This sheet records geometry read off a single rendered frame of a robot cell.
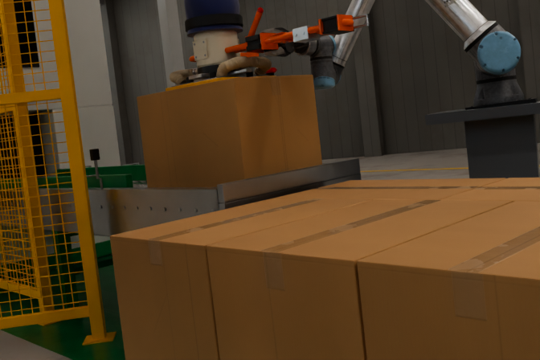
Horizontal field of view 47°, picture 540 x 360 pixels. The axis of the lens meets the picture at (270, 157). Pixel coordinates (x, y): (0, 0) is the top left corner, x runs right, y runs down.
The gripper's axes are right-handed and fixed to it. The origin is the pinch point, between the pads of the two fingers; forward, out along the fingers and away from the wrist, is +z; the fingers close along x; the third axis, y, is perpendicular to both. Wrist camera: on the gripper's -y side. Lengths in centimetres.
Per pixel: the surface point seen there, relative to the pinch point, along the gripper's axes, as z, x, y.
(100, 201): 36, -54, 68
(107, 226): 35, -64, 65
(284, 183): 8, -50, -10
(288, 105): -3.4, -23.5, -4.3
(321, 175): -11, -50, -10
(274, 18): -683, 160, 662
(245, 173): 20.5, -45.0, -4.5
